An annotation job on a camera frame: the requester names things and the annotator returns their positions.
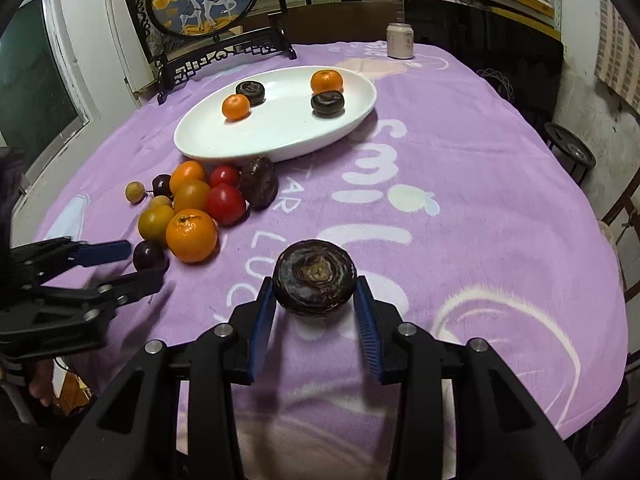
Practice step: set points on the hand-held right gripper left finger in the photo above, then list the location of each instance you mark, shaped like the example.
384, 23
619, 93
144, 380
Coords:
261, 330

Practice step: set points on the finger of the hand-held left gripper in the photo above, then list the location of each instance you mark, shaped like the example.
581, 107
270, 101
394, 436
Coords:
102, 252
140, 282

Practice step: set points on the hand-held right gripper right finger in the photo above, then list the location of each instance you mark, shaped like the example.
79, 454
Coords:
369, 332

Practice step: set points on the dark purple plum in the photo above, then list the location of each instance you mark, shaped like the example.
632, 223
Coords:
148, 255

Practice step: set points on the dark brown water chestnut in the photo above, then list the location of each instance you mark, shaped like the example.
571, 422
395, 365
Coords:
314, 277
251, 91
327, 103

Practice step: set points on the white oval plate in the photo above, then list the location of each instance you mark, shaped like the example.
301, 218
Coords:
285, 120

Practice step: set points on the yellow plum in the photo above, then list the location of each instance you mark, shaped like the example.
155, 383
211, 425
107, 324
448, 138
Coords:
155, 222
161, 201

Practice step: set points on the yellow-green grape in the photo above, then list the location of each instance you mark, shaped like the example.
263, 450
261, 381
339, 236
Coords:
134, 192

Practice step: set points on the large orange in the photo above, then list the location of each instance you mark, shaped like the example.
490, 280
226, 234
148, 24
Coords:
192, 236

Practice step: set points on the dark red cherry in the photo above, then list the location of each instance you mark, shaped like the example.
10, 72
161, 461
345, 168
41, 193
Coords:
161, 185

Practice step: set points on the small mandarin orange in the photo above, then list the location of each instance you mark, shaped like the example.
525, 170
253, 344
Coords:
188, 174
192, 197
327, 82
236, 107

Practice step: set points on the red tomato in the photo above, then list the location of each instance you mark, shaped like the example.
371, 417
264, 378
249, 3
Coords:
225, 175
227, 204

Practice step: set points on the purple printed blanket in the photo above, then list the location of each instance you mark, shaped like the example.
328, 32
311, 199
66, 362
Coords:
450, 220

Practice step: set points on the dark purple passion fruit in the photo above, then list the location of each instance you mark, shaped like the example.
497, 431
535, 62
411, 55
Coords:
259, 182

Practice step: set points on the white framed window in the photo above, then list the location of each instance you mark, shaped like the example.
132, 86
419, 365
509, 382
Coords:
35, 90

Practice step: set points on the round deer painting screen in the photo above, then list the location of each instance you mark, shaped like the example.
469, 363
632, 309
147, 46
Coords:
205, 5

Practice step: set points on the black round stool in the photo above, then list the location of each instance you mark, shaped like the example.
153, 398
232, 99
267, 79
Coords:
570, 147

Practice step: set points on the pale drink can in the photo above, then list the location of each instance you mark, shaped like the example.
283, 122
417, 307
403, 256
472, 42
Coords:
400, 41

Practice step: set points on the black flat panel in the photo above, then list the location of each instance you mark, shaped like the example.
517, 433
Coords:
480, 55

